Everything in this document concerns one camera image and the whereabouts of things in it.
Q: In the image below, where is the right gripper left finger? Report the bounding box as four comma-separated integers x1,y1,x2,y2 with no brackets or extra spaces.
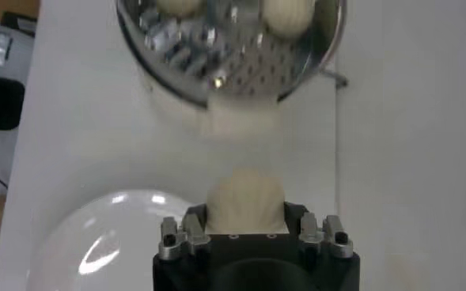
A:
159,203,212,261

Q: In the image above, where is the white round plate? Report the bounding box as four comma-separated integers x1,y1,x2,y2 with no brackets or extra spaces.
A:
25,188,210,291

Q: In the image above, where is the stainless steel steamer basket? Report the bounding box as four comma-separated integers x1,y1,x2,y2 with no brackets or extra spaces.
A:
116,0,348,110

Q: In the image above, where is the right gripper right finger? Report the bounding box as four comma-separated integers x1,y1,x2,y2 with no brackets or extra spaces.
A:
283,201,354,260

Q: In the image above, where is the dark pot power cord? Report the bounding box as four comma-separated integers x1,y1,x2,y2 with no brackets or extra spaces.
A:
319,69,349,89

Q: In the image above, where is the white steamed baozi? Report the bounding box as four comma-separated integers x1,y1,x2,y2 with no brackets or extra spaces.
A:
204,168,289,235
155,0,202,17
262,0,316,39

